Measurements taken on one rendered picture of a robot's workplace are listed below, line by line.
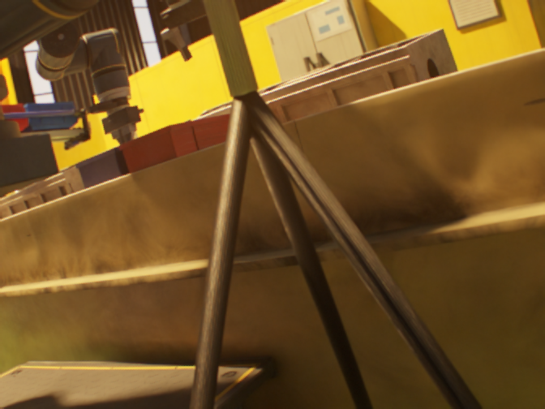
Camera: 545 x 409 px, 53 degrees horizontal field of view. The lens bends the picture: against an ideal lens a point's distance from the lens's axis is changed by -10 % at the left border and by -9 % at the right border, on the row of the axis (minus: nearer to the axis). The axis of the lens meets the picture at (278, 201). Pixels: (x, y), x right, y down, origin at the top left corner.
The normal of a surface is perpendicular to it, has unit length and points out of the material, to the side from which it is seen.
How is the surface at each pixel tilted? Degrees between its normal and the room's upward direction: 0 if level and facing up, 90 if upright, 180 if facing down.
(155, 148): 92
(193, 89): 90
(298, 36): 90
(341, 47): 90
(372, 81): 100
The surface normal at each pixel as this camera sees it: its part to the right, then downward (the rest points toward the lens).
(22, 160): 0.84, -0.19
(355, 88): -0.51, 0.39
